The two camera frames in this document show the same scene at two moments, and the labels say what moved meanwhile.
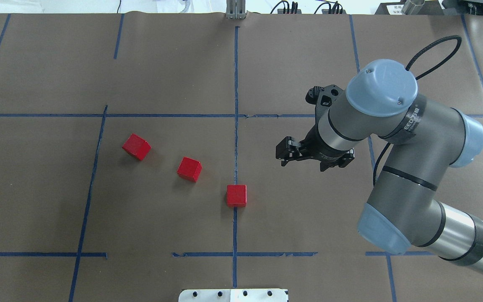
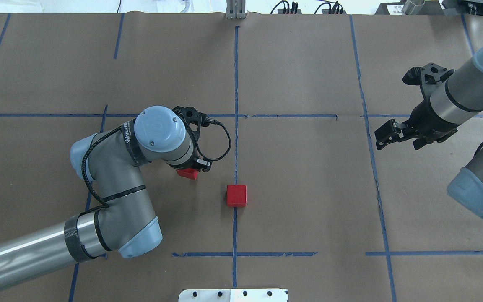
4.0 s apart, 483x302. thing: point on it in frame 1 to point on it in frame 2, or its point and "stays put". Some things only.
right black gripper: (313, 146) to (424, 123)
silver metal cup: (412, 7) stays put
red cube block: (189, 169) stays put
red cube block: (236, 196) stays put
